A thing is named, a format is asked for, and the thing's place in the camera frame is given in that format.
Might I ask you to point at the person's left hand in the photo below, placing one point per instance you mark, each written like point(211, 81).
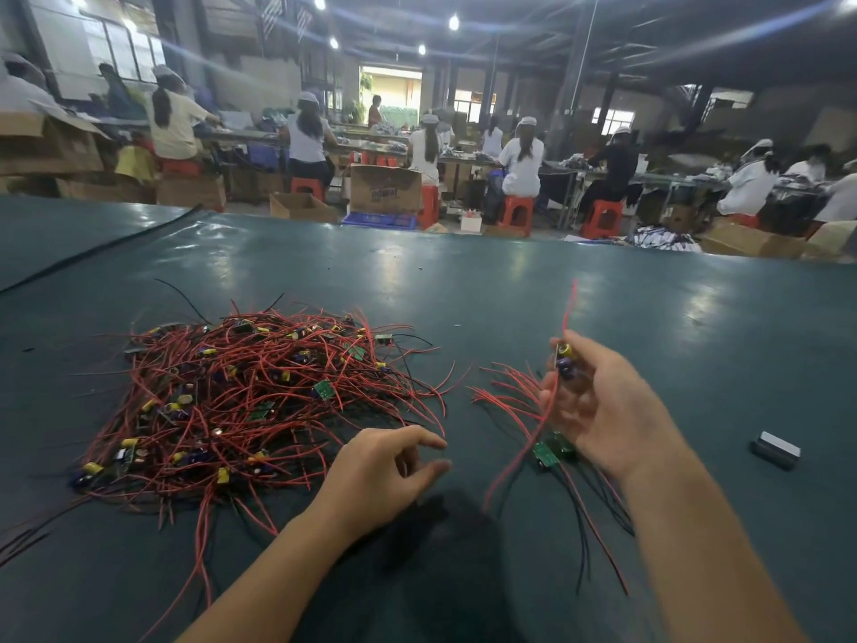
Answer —
point(375, 482)

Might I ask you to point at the person's right hand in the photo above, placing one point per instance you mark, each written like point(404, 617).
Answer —
point(609, 408)

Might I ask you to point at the person's right forearm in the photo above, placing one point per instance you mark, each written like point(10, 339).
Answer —
point(710, 556)

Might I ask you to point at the person's left forearm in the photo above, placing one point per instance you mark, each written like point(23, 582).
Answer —
point(275, 582)

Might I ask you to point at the dark green table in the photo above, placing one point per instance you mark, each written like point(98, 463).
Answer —
point(696, 328)

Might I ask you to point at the small black grey block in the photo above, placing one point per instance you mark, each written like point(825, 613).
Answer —
point(777, 448)

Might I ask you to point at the heap of black white items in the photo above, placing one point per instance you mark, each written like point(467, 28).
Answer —
point(666, 238)

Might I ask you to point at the red plastic stool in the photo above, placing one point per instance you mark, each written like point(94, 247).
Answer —
point(308, 186)
point(430, 205)
point(180, 166)
point(603, 218)
point(518, 211)
point(743, 219)

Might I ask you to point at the blue plastic crate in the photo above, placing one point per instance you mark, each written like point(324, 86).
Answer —
point(379, 219)

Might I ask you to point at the yellow sack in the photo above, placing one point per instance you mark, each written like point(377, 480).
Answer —
point(134, 163)

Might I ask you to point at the large open cardboard box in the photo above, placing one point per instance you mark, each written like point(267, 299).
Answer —
point(47, 140)

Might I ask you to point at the grid window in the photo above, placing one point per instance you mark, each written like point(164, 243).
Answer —
point(121, 47)

